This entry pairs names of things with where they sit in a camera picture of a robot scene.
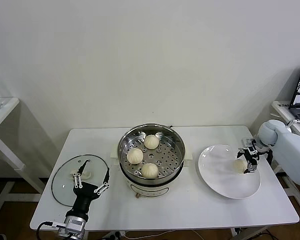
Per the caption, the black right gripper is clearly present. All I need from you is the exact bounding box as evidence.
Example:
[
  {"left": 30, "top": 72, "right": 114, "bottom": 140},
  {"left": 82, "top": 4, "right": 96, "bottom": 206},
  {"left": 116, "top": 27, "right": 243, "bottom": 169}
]
[{"left": 236, "top": 147, "right": 261, "bottom": 175}]

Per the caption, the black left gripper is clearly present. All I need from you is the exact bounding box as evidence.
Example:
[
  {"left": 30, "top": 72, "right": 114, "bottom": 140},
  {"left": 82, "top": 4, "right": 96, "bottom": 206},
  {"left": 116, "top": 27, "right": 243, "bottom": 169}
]
[{"left": 65, "top": 159, "right": 111, "bottom": 221}]

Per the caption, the white steamed baozi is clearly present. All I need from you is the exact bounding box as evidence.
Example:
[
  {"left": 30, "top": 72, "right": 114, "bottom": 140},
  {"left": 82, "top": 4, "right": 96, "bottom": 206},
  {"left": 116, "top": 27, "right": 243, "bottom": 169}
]
[
  {"left": 126, "top": 147, "right": 144, "bottom": 165},
  {"left": 141, "top": 162, "right": 159, "bottom": 179},
  {"left": 143, "top": 134, "right": 160, "bottom": 150},
  {"left": 233, "top": 159, "right": 248, "bottom": 174}
]

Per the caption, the round glass pot lid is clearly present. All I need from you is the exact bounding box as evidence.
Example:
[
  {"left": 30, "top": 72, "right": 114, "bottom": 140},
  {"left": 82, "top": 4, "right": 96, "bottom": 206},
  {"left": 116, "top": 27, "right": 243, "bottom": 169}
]
[{"left": 51, "top": 154, "right": 110, "bottom": 206}]

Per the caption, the stainless steel steamer basket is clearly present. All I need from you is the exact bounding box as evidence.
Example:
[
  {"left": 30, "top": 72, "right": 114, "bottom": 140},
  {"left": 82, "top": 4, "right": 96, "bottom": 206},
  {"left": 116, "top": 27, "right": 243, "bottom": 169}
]
[{"left": 117, "top": 122, "right": 186, "bottom": 185}]

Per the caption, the round white plate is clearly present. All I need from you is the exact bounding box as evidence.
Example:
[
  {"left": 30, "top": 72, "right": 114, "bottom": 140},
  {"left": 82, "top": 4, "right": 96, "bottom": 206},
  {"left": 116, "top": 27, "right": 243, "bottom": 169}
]
[{"left": 197, "top": 144, "right": 262, "bottom": 200}]

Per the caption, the white electric cooking pot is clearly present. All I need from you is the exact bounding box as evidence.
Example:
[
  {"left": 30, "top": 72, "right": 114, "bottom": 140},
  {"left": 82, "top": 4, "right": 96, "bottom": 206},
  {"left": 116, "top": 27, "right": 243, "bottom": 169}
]
[{"left": 110, "top": 143, "right": 194, "bottom": 200}]

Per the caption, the white side table with jar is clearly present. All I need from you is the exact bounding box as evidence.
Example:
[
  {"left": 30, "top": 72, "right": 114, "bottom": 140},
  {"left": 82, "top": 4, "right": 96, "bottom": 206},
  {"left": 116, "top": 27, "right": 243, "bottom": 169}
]
[{"left": 0, "top": 96, "right": 47, "bottom": 217}]

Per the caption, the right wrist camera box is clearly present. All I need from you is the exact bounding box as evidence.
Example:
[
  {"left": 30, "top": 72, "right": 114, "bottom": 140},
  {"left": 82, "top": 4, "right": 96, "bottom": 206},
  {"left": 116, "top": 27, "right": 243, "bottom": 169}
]
[{"left": 240, "top": 136, "right": 258, "bottom": 155}]

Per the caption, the black cable with adapter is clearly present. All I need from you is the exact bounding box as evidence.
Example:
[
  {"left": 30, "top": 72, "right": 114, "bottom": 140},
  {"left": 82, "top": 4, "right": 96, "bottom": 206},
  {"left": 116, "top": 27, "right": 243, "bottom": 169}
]
[{"left": 264, "top": 149, "right": 275, "bottom": 165}]

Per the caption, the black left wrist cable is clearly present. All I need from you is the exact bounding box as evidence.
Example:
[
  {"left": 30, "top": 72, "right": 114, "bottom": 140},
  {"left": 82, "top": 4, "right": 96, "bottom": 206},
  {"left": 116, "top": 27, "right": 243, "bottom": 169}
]
[{"left": 36, "top": 220, "right": 66, "bottom": 240}]

